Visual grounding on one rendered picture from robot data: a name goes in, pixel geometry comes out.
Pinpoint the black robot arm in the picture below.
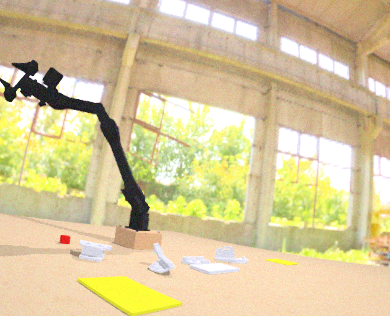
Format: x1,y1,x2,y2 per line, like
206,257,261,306
32,68,151,231

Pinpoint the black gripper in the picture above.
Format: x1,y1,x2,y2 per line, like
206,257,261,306
0,60,39,102

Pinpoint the small red block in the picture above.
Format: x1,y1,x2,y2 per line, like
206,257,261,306
60,235,70,244

